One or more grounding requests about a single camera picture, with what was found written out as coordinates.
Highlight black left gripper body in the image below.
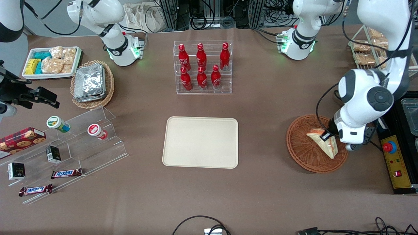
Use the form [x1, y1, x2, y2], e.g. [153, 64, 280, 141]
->
[328, 117, 342, 137]

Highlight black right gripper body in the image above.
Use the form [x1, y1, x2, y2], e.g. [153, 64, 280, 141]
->
[0, 60, 60, 110]

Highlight triangular sandwich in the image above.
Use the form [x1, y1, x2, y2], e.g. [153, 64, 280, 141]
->
[306, 129, 337, 159]

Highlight white rectangular snack tray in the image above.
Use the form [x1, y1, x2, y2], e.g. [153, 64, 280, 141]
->
[22, 46, 82, 80]

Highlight round brown wicker basket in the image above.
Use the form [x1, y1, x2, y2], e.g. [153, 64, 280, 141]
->
[286, 114, 349, 173]

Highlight oval light wicker basket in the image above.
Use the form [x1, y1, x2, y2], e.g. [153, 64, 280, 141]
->
[70, 60, 115, 110]

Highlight beige rectangular tray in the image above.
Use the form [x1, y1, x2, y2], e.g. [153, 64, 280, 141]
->
[162, 117, 239, 169]

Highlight green lid yogurt cup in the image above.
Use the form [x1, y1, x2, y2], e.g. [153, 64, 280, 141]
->
[46, 116, 71, 133]

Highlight yellow snack pack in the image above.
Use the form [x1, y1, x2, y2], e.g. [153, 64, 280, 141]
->
[25, 59, 41, 75]

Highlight silver foil pouch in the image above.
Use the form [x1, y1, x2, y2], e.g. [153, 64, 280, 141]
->
[74, 64, 105, 98]
[73, 88, 107, 103]

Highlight red plaid cookie box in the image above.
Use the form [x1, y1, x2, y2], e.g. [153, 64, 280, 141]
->
[0, 127, 46, 160]

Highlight small black carton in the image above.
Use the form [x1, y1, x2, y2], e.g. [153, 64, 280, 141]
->
[45, 145, 62, 164]
[8, 162, 26, 181]

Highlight red lid yogurt cup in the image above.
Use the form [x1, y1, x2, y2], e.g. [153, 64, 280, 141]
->
[87, 123, 108, 141]

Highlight black control box yellow panel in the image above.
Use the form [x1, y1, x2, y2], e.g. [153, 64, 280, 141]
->
[376, 91, 418, 195]

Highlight clear plastic container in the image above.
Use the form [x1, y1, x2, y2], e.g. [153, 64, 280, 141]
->
[401, 98, 418, 137]

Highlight clear acrylic step shelf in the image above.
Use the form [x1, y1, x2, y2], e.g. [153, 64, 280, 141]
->
[0, 106, 129, 205]

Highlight Snickers chocolate bar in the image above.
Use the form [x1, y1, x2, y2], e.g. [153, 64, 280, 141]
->
[51, 168, 83, 180]
[19, 184, 53, 197]

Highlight clear acrylic bottle rack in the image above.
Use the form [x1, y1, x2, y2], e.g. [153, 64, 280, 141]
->
[173, 40, 233, 95]

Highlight red cola bottle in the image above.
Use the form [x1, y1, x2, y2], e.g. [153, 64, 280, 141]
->
[197, 66, 208, 90]
[180, 67, 193, 91]
[178, 44, 191, 71]
[211, 65, 221, 90]
[196, 43, 207, 70]
[219, 42, 230, 71]

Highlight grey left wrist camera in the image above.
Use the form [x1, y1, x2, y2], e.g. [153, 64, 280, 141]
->
[346, 126, 377, 151]

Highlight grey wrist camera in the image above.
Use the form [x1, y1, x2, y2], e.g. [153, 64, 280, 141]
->
[0, 102, 17, 123]
[346, 126, 377, 151]

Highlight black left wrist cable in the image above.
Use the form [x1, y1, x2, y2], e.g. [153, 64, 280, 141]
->
[315, 82, 343, 132]

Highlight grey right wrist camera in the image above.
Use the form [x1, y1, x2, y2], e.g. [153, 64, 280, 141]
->
[0, 102, 17, 123]

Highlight white wire rack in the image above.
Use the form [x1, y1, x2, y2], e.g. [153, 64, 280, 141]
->
[348, 24, 418, 79]

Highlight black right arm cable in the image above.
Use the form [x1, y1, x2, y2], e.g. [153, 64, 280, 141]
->
[24, 0, 83, 36]

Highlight black cable with connector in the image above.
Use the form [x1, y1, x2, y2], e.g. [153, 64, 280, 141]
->
[297, 217, 418, 235]

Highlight black right base cables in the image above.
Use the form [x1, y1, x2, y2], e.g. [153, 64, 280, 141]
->
[118, 22, 148, 50]

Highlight black base cables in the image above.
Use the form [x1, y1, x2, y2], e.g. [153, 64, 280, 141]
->
[250, 27, 285, 45]
[118, 22, 148, 50]

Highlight black left base cables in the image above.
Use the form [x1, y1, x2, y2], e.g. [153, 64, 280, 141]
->
[250, 27, 285, 45]

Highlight aluminium frame post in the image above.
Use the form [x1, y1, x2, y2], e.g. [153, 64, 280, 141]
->
[254, 0, 265, 28]
[158, 0, 179, 32]

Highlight black looped cable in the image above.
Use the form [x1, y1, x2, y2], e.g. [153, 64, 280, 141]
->
[172, 215, 232, 235]

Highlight black coiled cable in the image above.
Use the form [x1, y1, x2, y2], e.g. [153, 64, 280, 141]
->
[190, 14, 210, 30]

